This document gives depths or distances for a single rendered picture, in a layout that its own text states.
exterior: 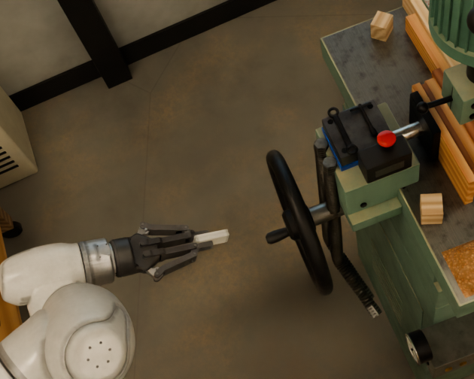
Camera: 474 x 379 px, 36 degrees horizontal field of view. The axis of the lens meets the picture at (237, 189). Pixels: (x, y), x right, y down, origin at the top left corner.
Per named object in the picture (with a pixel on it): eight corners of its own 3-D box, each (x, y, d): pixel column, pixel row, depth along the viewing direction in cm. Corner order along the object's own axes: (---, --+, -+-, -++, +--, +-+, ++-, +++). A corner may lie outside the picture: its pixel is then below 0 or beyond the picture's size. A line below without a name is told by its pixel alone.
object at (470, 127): (430, 88, 136) (431, 70, 131) (438, 85, 136) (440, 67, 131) (475, 165, 127) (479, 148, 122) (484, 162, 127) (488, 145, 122)
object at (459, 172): (410, 110, 134) (411, 85, 128) (418, 107, 134) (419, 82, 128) (464, 205, 124) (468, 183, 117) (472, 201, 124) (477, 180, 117)
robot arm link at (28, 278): (74, 236, 146) (86, 300, 147) (-8, 252, 142) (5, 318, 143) (80, 241, 136) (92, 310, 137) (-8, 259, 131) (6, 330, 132)
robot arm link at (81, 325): (76, 256, 94) (-6, 332, 91) (95, 274, 77) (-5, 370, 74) (144, 325, 97) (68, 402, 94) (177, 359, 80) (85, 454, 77)
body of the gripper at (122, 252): (116, 269, 138) (165, 259, 141) (107, 231, 142) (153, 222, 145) (116, 286, 144) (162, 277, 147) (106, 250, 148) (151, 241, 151)
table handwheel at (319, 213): (255, 140, 126) (319, 300, 122) (364, 98, 126) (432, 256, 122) (260, 169, 155) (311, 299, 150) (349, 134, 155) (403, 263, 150)
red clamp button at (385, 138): (374, 136, 120) (374, 133, 119) (391, 129, 120) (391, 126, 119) (381, 150, 119) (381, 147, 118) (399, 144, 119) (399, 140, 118)
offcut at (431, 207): (440, 203, 125) (442, 192, 122) (442, 224, 123) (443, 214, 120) (419, 204, 126) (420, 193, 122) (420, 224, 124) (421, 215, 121)
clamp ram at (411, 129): (378, 133, 133) (376, 105, 125) (416, 118, 133) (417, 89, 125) (398, 174, 128) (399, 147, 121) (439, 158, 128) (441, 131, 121)
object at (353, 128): (321, 131, 129) (318, 113, 124) (380, 107, 129) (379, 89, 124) (350, 191, 122) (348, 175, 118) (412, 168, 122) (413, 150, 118)
